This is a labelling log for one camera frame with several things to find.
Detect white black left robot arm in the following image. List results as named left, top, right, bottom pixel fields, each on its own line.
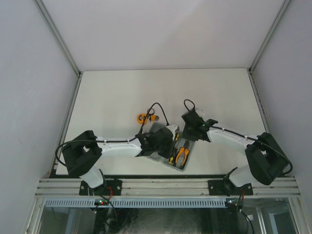
left=56, top=125, right=179, bottom=195

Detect orange black pliers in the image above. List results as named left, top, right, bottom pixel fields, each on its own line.
left=175, top=141, right=190, bottom=168

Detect black electrical tape roll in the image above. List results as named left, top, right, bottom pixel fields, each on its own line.
left=147, top=108, right=155, bottom=115

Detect orange tape measure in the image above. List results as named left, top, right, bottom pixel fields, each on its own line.
left=136, top=113, right=148, bottom=124

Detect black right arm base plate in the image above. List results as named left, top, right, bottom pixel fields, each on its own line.
left=208, top=179, right=254, bottom=196

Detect black camera cable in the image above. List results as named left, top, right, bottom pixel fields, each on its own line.
left=55, top=102, right=170, bottom=166
left=183, top=98, right=293, bottom=175

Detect aluminium frame post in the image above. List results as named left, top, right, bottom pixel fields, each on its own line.
left=33, top=0, right=82, bottom=76
left=249, top=0, right=292, bottom=73

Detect grey plastic tool case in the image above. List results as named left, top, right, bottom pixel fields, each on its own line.
left=146, top=121, right=197, bottom=172

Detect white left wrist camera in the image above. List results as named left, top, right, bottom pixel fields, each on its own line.
left=166, top=124, right=179, bottom=140

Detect right aluminium frame post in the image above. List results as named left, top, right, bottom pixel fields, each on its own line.
left=249, top=0, right=292, bottom=73

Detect long black yellow screwdriver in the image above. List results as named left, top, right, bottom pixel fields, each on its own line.
left=171, top=133, right=180, bottom=156

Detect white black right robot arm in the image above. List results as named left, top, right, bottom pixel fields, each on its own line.
left=181, top=109, right=293, bottom=196

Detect left aluminium frame post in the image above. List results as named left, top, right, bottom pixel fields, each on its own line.
left=33, top=0, right=82, bottom=76

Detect black right camera cable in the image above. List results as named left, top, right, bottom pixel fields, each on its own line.
left=183, top=98, right=293, bottom=175

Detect orange hex key set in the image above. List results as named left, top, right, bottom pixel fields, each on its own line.
left=150, top=115, right=159, bottom=121

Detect grey slotted cable duct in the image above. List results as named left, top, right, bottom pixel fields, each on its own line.
left=44, top=197, right=226, bottom=208

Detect aluminium front rail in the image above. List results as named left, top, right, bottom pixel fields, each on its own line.
left=35, top=177, right=300, bottom=198

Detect short yellow black screwdriver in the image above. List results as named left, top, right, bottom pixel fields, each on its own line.
left=169, top=156, right=175, bottom=164

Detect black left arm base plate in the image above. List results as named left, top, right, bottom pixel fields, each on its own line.
left=79, top=179, right=122, bottom=196

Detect black left camera cable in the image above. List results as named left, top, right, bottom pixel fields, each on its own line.
left=55, top=102, right=170, bottom=166

